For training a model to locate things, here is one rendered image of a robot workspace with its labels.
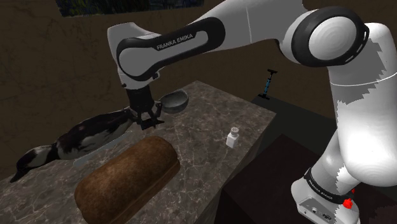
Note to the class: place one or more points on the brown bread loaf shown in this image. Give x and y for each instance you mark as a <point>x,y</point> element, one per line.
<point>127,180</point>

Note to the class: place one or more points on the blue and black hand pump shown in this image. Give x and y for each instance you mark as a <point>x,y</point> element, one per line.
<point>266,85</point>

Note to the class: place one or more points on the black and white duck figure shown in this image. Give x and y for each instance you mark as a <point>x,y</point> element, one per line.
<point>90,135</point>

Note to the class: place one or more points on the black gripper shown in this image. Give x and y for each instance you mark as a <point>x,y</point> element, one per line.
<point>141,99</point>

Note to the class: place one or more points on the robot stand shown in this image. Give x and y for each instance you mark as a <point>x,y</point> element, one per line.
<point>266,186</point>

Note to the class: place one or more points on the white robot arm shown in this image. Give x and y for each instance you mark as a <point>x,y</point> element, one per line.
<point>359,124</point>

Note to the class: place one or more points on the dark wall picture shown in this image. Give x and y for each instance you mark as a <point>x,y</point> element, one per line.
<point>124,6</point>

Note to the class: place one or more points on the dark grey bowl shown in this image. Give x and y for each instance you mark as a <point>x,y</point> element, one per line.
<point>174,100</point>

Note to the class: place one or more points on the white salt shaker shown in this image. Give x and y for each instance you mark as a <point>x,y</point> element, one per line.
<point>232,138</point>

